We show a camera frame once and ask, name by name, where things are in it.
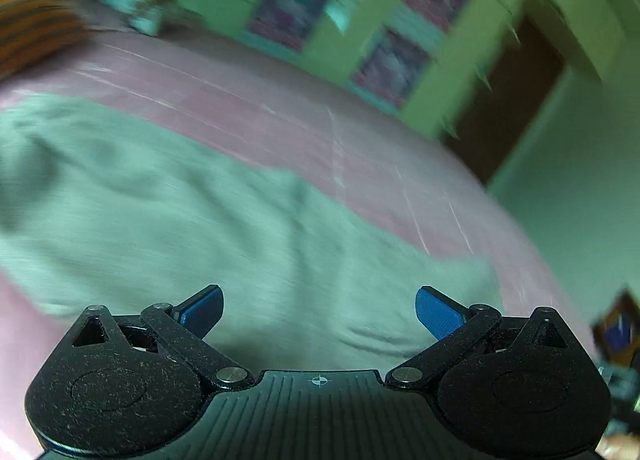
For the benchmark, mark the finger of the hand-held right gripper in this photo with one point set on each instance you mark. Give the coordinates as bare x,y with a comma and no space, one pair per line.
619,327

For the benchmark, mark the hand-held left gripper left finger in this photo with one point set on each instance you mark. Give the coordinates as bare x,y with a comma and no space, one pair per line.
201,311

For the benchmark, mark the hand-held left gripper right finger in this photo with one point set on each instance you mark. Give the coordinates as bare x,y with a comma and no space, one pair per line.
440,312

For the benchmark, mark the grey sweat pants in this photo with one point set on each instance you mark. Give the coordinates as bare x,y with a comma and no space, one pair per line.
175,230

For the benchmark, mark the bed with pink checked sheet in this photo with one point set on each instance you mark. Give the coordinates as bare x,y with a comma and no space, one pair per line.
310,125

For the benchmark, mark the brown wooden door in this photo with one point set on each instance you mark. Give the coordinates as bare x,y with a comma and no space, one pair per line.
505,100

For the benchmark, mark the orange striped pillow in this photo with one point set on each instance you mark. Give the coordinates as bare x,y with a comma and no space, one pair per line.
30,25

